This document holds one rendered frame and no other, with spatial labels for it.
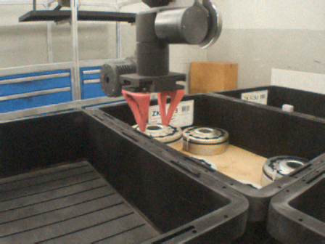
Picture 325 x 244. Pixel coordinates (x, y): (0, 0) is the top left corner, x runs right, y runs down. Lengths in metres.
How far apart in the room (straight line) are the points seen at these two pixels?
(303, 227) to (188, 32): 0.29
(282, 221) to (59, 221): 0.28
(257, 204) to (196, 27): 0.27
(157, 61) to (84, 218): 0.26
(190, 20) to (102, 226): 0.30
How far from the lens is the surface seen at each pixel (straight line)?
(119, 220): 0.37
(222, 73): 3.91
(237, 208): 0.21
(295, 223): 0.21
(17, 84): 2.16
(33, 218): 0.40
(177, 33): 0.39
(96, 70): 2.38
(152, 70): 0.45
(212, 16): 1.04
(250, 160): 0.55
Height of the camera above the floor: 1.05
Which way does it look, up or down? 16 degrees down
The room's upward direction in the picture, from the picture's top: straight up
